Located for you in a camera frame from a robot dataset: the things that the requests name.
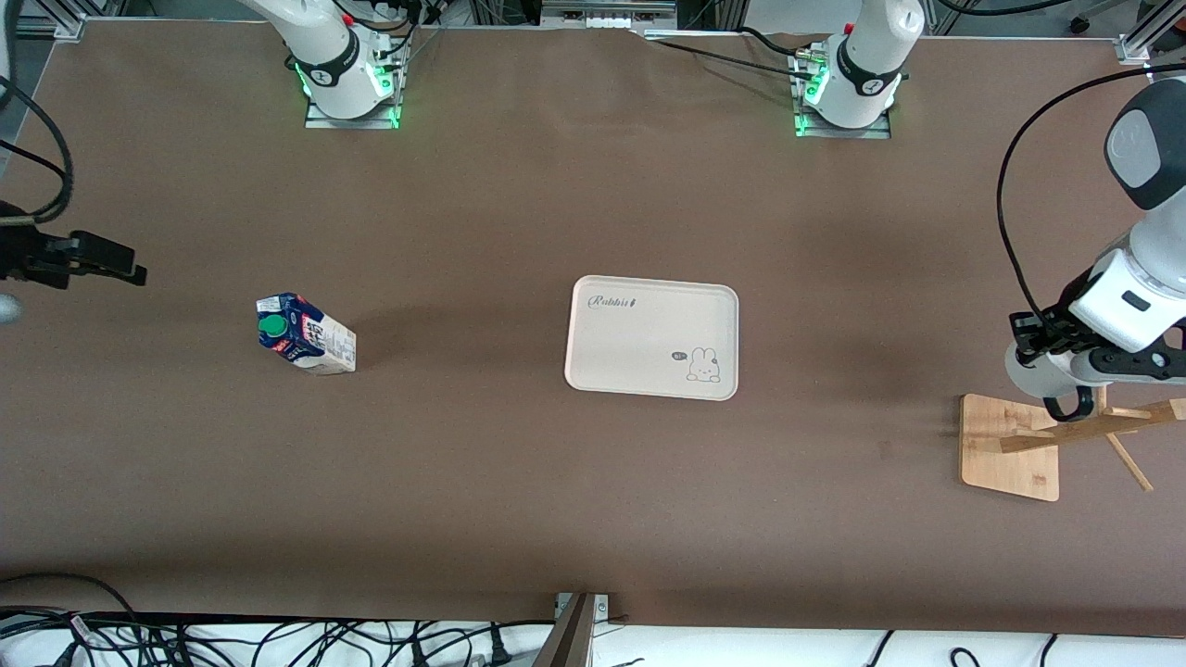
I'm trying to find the white cup black handle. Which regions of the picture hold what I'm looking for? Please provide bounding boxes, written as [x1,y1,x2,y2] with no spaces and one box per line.
[1005,341,1108,423]

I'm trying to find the blue milk carton green cap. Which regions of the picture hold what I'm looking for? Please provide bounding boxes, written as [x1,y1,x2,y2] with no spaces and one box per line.
[256,293,358,376]

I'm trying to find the wooden cup rack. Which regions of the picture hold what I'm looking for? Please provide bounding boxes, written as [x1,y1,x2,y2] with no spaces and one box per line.
[959,382,1186,503]

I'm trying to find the black chair caster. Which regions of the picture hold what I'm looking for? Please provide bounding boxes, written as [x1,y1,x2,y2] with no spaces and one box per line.
[1070,0,1117,35]

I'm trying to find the cream rabbit print tray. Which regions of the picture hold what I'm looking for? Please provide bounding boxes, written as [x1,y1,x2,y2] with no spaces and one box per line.
[563,274,740,402]

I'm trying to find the brown table cover sheet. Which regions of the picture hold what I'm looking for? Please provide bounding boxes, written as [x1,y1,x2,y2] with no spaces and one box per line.
[0,19,1186,640]

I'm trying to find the grey power strip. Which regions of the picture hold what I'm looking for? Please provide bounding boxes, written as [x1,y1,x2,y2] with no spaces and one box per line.
[540,0,677,29]

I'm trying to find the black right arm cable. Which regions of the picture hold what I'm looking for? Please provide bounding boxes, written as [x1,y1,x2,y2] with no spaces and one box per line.
[0,0,75,223]

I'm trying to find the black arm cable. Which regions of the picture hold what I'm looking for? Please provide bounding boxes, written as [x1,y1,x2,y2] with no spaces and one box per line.
[0,0,75,223]
[996,63,1186,321]

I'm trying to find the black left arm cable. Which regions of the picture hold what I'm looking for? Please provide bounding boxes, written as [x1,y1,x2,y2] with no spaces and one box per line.
[996,63,1186,321]

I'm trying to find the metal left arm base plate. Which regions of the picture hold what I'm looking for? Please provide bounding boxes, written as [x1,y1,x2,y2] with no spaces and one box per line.
[794,109,892,141]

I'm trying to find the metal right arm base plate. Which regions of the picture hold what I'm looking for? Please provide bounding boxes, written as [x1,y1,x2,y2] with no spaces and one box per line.
[304,93,402,130]

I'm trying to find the black looped floor cable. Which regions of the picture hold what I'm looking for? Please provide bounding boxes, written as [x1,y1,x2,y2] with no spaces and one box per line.
[0,573,140,636]

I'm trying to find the short black table cable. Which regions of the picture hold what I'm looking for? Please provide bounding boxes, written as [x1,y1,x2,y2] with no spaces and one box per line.
[737,26,816,58]

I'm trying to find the long black table cable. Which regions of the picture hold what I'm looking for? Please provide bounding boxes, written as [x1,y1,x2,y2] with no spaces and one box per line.
[649,39,821,82]

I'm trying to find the tangled black floor cables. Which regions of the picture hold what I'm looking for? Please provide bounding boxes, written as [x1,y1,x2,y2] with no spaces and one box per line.
[0,610,557,667]

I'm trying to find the metal camera post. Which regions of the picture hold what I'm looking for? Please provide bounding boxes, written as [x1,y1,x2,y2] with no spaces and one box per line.
[533,591,612,667]

